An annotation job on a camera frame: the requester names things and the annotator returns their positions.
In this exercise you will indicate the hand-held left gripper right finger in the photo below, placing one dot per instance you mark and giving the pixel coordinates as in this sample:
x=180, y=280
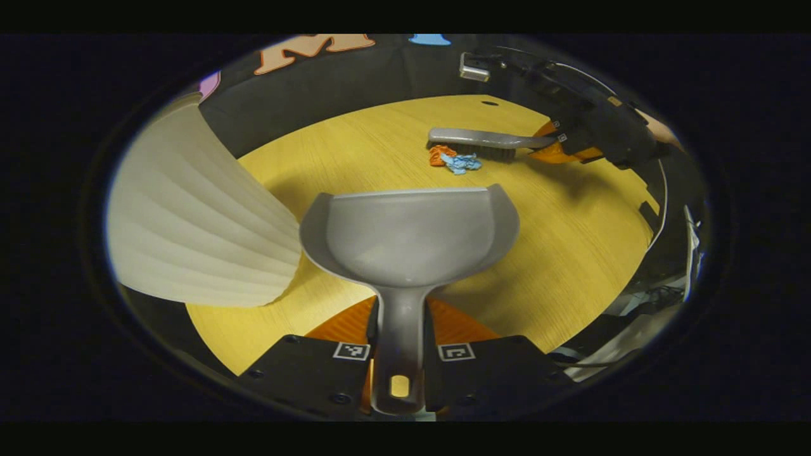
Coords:
x=494, y=373

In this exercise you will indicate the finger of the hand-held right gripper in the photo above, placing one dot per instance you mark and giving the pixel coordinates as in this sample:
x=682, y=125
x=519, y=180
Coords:
x=545, y=130
x=557, y=154

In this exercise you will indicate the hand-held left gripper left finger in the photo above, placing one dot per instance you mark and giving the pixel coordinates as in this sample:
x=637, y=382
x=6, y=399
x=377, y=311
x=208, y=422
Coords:
x=304, y=373

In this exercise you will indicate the small gray broom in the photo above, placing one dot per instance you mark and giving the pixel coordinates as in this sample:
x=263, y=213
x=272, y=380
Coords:
x=481, y=138

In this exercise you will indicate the blue paper scrap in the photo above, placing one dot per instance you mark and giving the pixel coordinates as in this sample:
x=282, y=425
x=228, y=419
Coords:
x=462, y=163

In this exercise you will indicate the orange paper scrap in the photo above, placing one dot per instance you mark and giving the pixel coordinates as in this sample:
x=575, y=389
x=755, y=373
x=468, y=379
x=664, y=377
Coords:
x=439, y=155

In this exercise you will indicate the gray plastic dustpan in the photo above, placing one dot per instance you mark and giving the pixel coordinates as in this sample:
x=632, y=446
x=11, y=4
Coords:
x=405, y=240

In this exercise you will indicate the white ribbed garbage bin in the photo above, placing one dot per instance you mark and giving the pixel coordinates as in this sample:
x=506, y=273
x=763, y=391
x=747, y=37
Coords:
x=190, y=221

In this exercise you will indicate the yellow wooden desktop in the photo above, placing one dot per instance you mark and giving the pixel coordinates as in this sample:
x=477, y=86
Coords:
x=557, y=253

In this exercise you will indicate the black tape strip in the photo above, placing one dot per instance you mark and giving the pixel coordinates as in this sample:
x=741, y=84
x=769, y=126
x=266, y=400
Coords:
x=649, y=216

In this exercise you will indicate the black backdrop cloth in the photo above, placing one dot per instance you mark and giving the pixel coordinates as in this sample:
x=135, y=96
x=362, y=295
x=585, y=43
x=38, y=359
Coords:
x=355, y=82

